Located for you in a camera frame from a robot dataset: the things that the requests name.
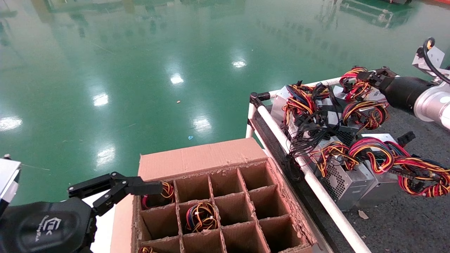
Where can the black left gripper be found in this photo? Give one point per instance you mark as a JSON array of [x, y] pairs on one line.
[[45, 228]]

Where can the small cardboard scrap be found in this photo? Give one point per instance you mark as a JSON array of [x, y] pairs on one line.
[[362, 214]]

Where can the flat silver power supply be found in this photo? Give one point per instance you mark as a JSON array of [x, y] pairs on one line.
[[379, 137]]

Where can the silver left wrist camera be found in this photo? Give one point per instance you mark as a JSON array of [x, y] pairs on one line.
[[8, 179]]

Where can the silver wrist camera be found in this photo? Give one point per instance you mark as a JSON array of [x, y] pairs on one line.
[[8, 179], [434, 58]]

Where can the white pipe table frame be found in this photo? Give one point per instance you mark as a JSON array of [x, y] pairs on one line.
[[274, 123]]

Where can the silver power supply perforated side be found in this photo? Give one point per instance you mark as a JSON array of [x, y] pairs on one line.
[[342, 184]]

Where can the cardboard box with dividers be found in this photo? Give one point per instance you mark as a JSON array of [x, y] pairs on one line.
[[197, 158]]

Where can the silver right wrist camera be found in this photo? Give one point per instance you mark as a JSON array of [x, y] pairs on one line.
[[434, 58]]

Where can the power supply black mesh side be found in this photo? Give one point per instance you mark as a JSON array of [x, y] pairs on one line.
[[346, 135]]

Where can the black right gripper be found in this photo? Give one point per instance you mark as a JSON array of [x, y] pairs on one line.
[[404, 93]]

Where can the white flat panel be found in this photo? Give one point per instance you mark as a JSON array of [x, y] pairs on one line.
[[105, 232]]

